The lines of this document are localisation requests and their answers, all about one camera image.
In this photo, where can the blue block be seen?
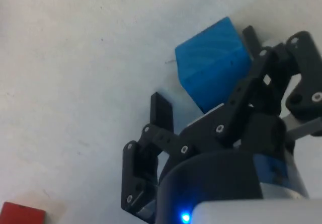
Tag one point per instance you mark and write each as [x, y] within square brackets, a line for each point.
[208, 65]

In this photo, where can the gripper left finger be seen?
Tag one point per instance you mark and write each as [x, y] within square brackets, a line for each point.
[137, 173]

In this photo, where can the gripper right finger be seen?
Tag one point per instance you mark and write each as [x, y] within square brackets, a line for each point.
[254, 90]

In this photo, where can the red block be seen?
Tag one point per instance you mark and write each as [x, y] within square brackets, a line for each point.
[20, 214]

